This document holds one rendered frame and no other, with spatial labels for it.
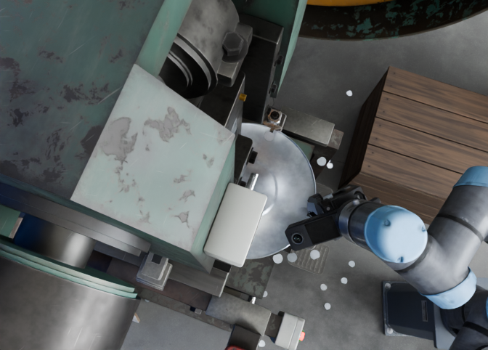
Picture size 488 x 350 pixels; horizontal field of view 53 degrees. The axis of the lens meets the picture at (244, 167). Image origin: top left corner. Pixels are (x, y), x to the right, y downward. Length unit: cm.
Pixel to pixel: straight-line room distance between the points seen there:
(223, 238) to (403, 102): 126
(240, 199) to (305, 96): 153
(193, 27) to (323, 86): 159
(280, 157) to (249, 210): 59
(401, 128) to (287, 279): 66
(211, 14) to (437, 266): 49
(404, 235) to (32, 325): 48
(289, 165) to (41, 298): 73
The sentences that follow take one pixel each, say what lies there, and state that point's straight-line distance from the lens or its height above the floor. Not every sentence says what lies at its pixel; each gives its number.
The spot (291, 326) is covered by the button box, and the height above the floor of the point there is 63.
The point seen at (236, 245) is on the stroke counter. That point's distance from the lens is 45.
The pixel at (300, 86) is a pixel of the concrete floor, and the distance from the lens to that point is 198.
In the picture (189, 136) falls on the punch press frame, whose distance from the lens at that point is 35.
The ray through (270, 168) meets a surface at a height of 79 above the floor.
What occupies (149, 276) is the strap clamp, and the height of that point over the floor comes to 76.
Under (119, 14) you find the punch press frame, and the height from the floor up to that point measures 150.
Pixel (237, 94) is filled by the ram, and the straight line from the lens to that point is 67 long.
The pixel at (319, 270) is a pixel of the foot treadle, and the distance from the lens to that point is 165.
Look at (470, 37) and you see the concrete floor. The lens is 229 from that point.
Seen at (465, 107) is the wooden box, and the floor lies 35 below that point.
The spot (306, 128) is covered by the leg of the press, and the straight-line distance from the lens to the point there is 123.
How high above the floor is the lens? 178
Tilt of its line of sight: 75 degrees down
